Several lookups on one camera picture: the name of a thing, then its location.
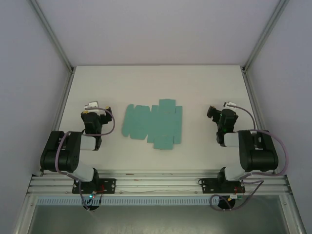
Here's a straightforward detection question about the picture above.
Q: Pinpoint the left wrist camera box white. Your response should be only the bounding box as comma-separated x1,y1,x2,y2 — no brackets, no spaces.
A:
84,100,99,111

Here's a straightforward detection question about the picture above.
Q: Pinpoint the metal sheet panel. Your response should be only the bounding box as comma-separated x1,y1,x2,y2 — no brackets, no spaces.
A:
13,195,307,234

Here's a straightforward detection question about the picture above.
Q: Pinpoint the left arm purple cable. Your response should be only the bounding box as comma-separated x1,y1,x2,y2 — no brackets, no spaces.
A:
55,107,117,212

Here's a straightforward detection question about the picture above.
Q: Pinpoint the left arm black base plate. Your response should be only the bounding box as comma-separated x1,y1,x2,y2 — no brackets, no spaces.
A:
72,178,117,195

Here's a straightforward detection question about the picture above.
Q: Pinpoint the aluminium frame post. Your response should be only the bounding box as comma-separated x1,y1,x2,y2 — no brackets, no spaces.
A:
242,0,290,72
29,0,75,74

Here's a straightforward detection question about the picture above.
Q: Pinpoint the black round cable grommet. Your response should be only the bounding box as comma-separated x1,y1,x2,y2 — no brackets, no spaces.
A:
82,203,100,212
217,195,238,212

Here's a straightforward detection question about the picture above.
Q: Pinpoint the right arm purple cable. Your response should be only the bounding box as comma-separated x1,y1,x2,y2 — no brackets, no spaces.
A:
211,104,291,212

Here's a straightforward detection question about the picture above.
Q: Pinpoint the green paper box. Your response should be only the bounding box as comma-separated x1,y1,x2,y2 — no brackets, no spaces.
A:
121,98,183,151

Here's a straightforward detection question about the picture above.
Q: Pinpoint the aluminium mounting rail beam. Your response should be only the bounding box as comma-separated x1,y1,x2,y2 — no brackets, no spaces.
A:
27,170,291,196

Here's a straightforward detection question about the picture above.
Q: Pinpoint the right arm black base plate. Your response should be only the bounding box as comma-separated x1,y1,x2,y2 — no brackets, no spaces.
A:
198,177,246,195

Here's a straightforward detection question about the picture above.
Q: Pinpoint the aluminium side rail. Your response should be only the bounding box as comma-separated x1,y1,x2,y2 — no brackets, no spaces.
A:
39,70,75,176
241,68,281,176

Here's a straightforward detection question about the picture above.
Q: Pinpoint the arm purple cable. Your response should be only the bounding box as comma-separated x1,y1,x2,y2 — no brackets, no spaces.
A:
211,104,291,212
55,107,117,212

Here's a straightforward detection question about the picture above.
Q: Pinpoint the slotted grey cable duct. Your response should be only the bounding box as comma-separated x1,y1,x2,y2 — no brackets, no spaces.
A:
36,197,220,206

